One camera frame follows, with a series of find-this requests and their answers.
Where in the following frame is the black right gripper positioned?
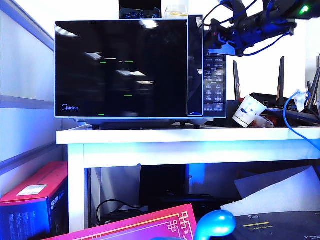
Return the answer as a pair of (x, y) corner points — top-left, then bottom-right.
(204, 12), (298, 57)

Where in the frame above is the white labelled container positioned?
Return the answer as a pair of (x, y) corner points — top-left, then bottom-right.
(164, 4), (189, 20)

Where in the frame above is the black glass microwave door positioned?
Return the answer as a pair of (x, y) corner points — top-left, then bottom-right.
(54, 14), (204, 118)

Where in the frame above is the black box of blue flowers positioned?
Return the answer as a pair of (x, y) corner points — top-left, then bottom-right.
(118, 0), (162, 20)

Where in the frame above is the black box yellow label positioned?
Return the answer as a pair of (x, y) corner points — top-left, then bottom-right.
(231, 211), (320, 240)

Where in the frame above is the magenta box gold pattern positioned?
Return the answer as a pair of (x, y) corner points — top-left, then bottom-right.
(47, 204), (198, 240)

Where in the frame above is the white paper cup blue print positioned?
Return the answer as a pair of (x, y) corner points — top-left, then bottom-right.
(232, 94), (267, 129)

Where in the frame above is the black router with antennas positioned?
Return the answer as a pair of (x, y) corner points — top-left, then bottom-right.
(232, 54), (320, 128)

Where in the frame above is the red white small pack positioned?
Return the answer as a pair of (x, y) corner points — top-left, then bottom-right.
(253, 114), (278, 128)

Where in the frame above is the white table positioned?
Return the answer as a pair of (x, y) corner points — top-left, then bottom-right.
(56, 126), (320, 233)

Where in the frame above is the white foam sheet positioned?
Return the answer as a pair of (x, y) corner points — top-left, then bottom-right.
(221, 165), (320, 217)

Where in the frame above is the glossy blue rounded knob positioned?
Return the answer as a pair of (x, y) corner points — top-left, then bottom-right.
(194, 209), (237, 240)

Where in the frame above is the office partition panel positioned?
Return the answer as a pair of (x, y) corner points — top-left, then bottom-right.
(0, 0), (56, 176)

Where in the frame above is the red and blue carton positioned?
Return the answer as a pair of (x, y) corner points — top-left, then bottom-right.
(0, 161), (69, 240)

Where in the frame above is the blue network cable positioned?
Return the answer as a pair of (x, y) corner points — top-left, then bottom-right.
(283, 90), (320, 152)

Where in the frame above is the white cable tag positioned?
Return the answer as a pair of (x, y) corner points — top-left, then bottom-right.
(294, 88), (311, 112)

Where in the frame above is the thin black cable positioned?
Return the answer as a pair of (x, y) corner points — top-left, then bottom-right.
(96, 199), (149, 226)

